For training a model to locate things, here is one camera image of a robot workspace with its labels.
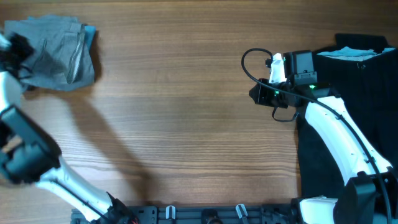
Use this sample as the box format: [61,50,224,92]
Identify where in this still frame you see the grey cotton shorts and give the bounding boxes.
[4,19,95,91]

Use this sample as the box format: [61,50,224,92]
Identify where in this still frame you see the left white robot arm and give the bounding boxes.
[1,34,134,223]

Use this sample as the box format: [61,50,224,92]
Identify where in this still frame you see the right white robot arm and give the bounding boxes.
[244,49,397,223]

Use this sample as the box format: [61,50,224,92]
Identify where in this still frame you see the folded blue denim shorts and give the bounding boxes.
[26,15,96,52]

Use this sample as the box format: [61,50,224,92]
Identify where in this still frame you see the black shorts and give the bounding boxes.
[297,34,397,198]

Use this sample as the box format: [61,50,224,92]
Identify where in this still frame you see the right black cable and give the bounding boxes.
[241,47,392,224]

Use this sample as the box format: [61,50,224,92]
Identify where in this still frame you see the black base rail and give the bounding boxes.
[70,203,296,224]

